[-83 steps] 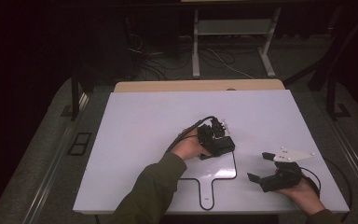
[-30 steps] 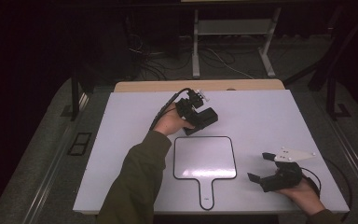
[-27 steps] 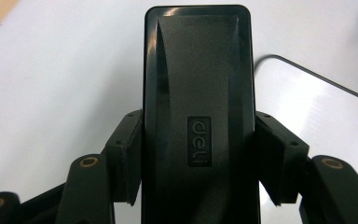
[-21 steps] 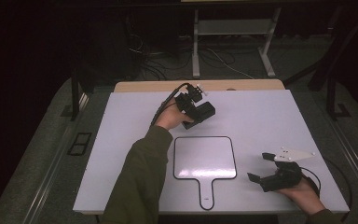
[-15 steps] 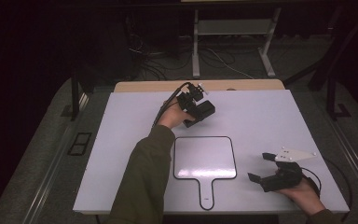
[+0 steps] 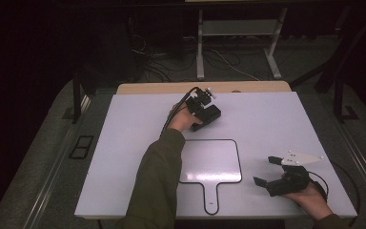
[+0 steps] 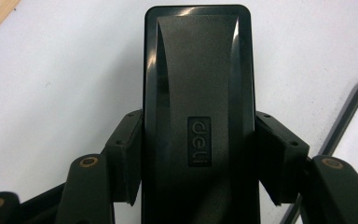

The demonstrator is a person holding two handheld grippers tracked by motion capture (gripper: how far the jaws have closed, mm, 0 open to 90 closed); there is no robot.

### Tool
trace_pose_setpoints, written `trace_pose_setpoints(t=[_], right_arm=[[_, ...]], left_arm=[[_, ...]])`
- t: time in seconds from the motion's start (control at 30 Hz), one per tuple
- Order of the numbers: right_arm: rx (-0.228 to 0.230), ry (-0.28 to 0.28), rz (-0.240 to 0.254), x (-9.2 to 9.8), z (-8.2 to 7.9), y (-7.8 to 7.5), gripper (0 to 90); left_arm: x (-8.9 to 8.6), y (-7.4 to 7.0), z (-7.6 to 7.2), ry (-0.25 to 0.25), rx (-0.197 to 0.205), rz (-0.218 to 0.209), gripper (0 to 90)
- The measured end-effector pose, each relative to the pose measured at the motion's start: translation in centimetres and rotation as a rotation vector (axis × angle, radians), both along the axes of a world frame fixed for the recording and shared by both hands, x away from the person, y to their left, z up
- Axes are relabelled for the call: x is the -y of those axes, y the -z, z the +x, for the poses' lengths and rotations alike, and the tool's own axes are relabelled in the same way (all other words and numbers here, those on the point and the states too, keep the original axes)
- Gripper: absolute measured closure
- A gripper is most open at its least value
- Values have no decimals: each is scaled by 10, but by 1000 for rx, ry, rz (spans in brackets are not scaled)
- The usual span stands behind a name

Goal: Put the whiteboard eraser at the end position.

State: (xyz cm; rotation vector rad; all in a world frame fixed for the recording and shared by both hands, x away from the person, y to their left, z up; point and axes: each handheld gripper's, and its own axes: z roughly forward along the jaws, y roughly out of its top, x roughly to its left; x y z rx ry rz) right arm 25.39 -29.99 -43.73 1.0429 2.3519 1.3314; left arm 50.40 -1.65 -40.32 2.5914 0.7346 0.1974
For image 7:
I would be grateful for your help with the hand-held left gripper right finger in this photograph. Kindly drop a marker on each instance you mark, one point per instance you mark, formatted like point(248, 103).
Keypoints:
point(279, 158)

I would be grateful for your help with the black deli stapler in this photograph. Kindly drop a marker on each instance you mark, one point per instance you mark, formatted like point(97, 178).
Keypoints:
point(199, 93)

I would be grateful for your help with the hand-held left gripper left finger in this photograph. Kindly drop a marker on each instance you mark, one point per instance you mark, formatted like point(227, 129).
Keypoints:
point(126, 155)

